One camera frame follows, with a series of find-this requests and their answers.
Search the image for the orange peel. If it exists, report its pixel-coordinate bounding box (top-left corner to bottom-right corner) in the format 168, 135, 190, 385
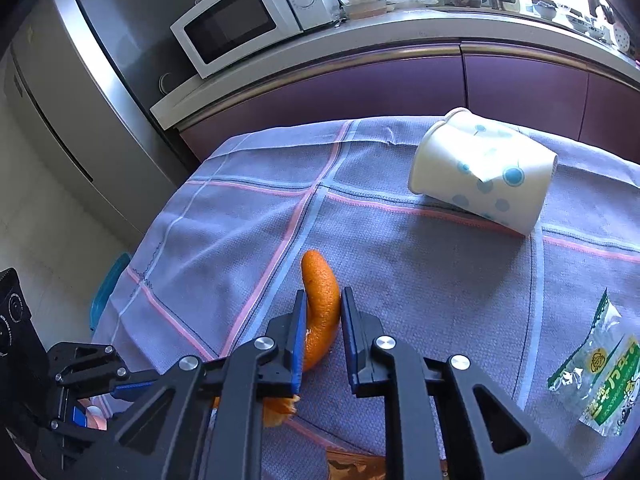
212, 250, 342, 428

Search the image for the plaid purple tablecloth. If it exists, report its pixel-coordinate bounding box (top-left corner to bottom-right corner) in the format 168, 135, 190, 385
92, 116, 640, 480

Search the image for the green clear snack wrapper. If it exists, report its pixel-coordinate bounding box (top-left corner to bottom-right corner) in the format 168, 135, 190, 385
547, 288, 640, 438

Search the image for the purple kitchen counter cabinet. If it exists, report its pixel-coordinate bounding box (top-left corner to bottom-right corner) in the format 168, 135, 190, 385
150, 7, 640, 171

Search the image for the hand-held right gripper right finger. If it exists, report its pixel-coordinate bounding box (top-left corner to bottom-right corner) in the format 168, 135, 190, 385
341, 287, 583, 480

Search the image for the dotted white paper cup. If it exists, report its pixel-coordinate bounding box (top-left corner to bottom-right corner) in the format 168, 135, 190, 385
408, 107, 558, 236

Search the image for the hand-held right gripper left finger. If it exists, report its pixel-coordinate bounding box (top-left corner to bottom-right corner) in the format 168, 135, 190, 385
65, 289, 308, 480

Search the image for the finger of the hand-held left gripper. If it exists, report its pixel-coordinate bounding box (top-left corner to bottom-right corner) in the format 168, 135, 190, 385
35, 407, 113, 461
47, 342, 173, 397

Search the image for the white microwave oven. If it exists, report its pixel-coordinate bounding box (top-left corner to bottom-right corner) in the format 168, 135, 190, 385
170, 0, 341, 80

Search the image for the teal trash bin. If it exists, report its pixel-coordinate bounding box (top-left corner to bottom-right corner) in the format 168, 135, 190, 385
90, 252, 133, 331

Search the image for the silver refrigerator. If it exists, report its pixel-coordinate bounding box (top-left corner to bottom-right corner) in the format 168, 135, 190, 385
2, 0, 201, 251

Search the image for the group of small bowls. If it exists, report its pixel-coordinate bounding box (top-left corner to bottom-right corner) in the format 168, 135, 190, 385
532, 0, 608, 38

